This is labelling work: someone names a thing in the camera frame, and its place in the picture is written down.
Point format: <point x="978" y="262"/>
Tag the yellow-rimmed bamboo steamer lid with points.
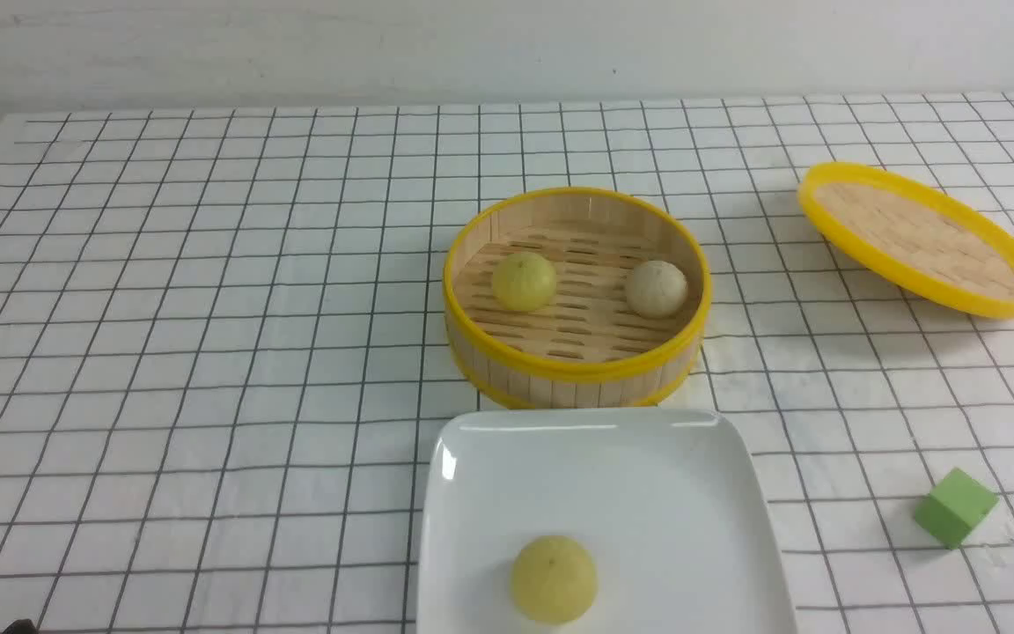
<point x="913" y="236"/>

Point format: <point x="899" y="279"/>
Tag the yellow steamed bun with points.
<point x="553" y="580"/>
<point x="524" y="282"/>

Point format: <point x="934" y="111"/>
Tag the beige steamed bun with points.
<point x="656" y="289"/>

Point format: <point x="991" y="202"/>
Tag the green wooden cube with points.
<point x="954" y="508"/>

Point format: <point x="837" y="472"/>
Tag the yellow steamed bun on plate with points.
<point x="553" y="580"/>

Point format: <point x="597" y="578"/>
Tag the white square plate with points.
<point x="666" y="501"/>

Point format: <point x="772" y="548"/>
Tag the white grid tablecloth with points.
<point x="223" y="362"/>

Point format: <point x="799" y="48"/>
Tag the yellow-rimmed bamboo steamer basket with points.
<point x="586" y="347"/>

